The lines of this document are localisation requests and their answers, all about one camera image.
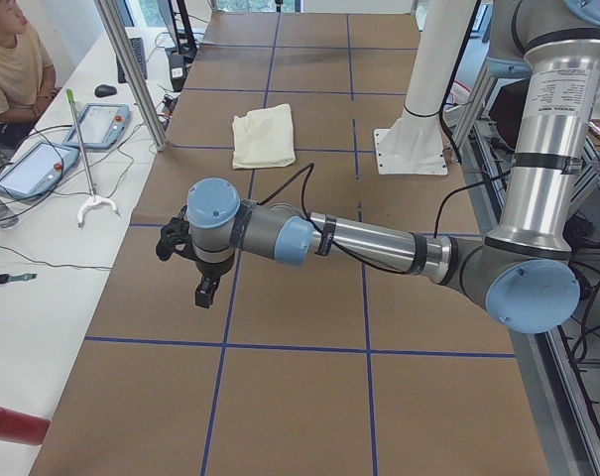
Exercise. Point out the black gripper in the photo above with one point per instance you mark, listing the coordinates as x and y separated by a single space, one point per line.
211 271

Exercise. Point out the cream long-sleeve cat shirt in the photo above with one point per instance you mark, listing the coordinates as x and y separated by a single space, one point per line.
264 138

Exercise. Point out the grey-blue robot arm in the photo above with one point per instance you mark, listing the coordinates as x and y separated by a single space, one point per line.
518 272

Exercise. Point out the grabber stick white claw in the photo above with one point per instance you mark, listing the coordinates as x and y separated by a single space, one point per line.
94 200

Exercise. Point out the teach pendant far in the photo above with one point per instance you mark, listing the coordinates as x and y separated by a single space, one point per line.
102 125

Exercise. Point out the teach pendant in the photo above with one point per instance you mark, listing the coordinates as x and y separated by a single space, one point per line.
38 171
102 125

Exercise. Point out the teach pendant near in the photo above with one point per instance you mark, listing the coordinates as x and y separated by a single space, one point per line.
38 171

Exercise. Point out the black computer mouse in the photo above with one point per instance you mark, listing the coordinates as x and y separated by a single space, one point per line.
104 90

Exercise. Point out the red cylinder bottle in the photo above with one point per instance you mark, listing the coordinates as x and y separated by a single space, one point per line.
22 428

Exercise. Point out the person in beige shirt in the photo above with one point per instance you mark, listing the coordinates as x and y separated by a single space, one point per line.
28 77

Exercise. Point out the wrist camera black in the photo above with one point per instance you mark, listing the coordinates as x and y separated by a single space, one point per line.
175 238

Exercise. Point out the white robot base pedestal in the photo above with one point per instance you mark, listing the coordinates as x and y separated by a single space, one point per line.
413 145

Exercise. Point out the aluminium frame post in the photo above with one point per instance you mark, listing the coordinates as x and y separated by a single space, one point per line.
115 30

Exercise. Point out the aluminium truss frame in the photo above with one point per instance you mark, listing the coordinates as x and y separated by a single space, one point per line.
561 368

